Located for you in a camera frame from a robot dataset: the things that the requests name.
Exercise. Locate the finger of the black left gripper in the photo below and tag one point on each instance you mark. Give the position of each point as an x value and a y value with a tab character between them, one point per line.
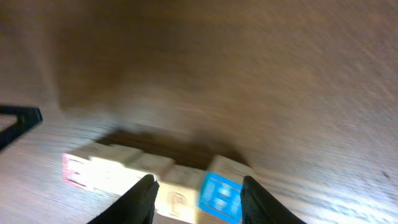
26	119

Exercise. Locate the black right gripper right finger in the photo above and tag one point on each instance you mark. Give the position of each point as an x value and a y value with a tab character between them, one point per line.
260	207

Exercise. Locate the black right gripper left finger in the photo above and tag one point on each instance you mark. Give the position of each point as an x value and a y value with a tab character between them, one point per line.
136	206

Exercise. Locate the blue H wooden block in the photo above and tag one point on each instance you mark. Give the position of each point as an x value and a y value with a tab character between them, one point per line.
221	188

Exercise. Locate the yellow bordered wooden block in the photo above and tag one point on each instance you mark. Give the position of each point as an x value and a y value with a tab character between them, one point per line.
178	193

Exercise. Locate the red bordered wooden block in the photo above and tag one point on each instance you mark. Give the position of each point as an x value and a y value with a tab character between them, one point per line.
147	164

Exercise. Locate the red circle wooden block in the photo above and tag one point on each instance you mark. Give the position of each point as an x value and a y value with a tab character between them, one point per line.
76	165

